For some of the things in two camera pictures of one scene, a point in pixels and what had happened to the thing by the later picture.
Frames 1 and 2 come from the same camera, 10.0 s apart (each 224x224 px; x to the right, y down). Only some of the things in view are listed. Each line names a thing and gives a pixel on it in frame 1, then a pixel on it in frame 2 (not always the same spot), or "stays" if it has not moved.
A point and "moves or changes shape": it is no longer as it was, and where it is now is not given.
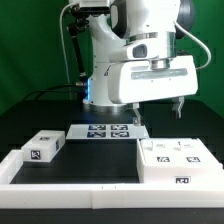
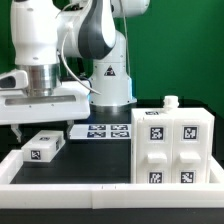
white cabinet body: (176, 161) moves or changes shape
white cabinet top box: (43, 146) stays
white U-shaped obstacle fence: (101, 195) stays
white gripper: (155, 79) to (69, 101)
